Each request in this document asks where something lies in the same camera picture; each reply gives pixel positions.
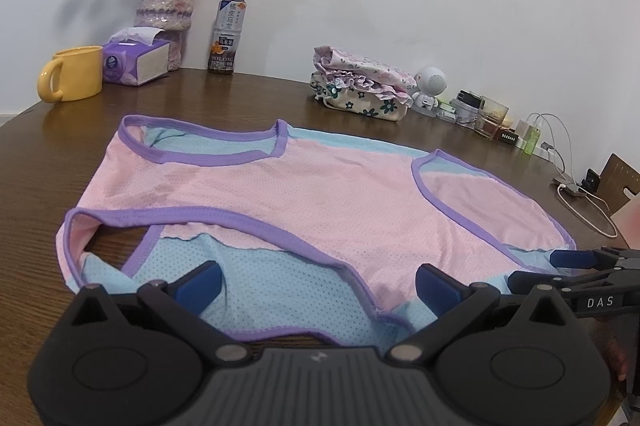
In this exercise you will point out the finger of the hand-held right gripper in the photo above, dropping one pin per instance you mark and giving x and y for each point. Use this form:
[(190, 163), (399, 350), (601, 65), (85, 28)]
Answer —
[(530, 278), (570, 258)]

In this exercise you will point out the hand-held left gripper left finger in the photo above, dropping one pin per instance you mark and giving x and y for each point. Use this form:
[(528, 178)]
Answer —
[(200, 288)]

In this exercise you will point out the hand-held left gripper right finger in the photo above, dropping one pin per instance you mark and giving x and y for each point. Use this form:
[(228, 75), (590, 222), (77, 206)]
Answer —
[(435, 288)]

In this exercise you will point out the pink and blue mesh vest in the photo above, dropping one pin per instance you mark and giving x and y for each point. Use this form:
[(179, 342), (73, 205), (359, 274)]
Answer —
[(325, 186)]

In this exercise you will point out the black phone stand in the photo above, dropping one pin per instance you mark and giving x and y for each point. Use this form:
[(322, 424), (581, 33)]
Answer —
[(591, 181)]

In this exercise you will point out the brown wooden board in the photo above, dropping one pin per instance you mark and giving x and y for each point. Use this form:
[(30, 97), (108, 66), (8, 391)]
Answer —
[(617, 181)]

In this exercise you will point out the green small bottle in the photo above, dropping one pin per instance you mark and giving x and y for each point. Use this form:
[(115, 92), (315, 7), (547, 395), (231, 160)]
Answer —
[(532, 140)]

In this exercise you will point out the black labelled box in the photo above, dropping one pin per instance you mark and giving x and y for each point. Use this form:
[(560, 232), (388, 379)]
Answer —
[(507, 138)]

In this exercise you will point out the white charger block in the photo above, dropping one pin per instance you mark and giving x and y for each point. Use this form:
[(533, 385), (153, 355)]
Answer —
[(522, 129)]

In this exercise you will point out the white and green small box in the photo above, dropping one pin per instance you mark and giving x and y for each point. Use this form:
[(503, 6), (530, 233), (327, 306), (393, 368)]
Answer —
[(446, 111)]

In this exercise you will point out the white robot-shaped speaker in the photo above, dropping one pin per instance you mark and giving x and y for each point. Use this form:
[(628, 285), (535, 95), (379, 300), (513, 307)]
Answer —
[(431, 81)]

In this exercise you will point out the pink ruffled folded garment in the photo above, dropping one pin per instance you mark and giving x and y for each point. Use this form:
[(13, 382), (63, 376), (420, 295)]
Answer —
[(350, 84)]

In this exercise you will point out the purple tissue pack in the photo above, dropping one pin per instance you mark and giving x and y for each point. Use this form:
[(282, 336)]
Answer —
[(125, 61)]

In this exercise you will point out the yellow mug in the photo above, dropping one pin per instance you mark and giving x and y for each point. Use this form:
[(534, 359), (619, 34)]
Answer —
[(77, 74)]

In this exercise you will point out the tea bottle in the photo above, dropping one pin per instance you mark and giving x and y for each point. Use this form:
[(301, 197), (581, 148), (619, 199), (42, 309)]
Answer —
[(227, 31)]

